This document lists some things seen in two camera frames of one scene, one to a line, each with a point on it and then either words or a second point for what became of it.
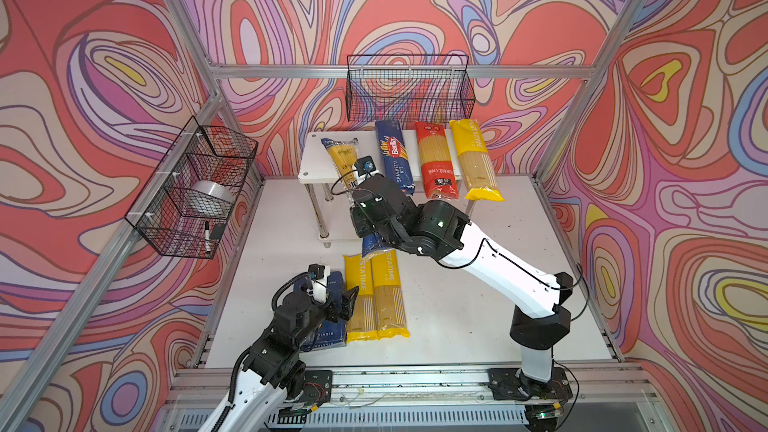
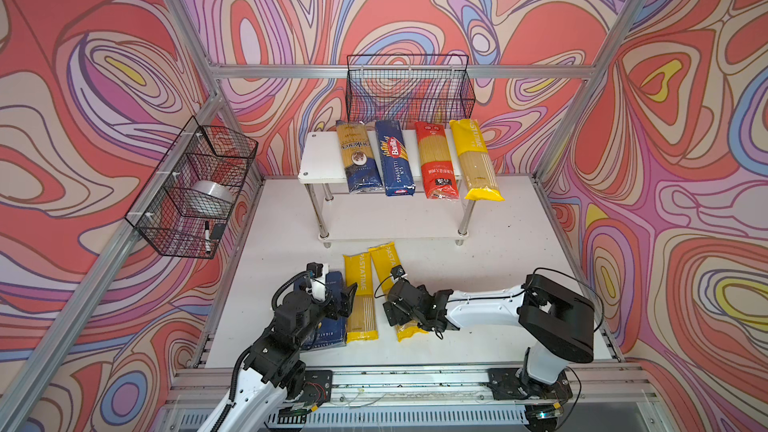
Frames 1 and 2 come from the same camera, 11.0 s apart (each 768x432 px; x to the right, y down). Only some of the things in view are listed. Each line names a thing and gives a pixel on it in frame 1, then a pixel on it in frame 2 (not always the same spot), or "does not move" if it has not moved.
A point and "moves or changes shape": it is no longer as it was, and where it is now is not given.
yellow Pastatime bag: [478, 172] does not move
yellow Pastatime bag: [389, 307] moves or changes shape
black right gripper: [359, 212] -> [389, 308]
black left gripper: [334, 315] does not move
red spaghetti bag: [436, 159] does not move
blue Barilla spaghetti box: [396, 157] does not move
